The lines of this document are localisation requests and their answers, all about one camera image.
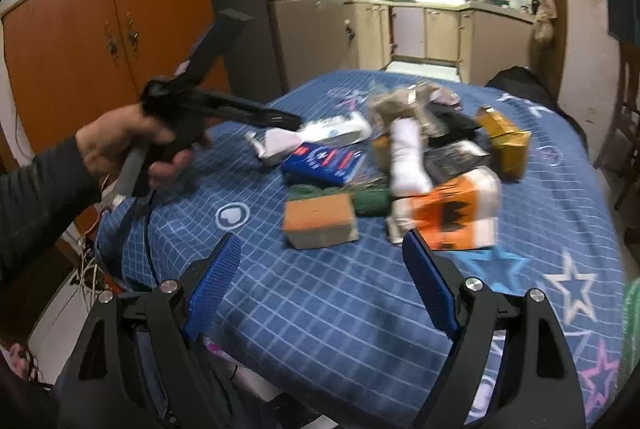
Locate blue checkered tablecloth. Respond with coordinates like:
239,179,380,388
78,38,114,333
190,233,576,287
96,84,625,428

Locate yellow gold box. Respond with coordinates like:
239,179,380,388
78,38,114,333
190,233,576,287
475,106,532,181

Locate dark left forearm sleeve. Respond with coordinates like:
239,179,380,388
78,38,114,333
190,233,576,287
1,137,101,315

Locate person's left hand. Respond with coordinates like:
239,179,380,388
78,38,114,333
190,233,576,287
75,104,194,189

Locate blue medicine box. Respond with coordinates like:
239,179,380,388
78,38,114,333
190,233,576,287
280,143,367,187

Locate black foil packet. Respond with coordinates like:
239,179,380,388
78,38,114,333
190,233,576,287
423,140,490,185

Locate beige wrapper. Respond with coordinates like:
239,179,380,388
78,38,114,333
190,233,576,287
367,80,461,137

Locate black bag on floor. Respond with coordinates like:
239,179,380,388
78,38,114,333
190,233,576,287
486,66,588,149

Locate green lined trash bin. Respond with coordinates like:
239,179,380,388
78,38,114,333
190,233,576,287
618,277,640,388

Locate orange white carton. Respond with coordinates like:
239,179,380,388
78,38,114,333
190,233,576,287
386,166,501,251

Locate green scouring pad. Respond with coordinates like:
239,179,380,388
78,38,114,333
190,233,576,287
288,184,392,217

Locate white tube package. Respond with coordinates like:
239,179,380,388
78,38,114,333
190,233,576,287
244,111,372,167

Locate orange wooden cabinet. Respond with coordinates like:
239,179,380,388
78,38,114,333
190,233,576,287
1,0,215,152

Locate wooden chair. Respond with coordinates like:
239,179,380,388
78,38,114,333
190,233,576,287
593,41,639,210

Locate beige kitchen counter cabinets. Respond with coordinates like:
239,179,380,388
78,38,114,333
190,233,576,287
343,0,534,86

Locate white rolled sock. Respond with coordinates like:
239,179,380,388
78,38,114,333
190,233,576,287
390,118,433,198

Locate orange sponge block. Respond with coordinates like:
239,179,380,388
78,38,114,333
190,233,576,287
282,193,359,250

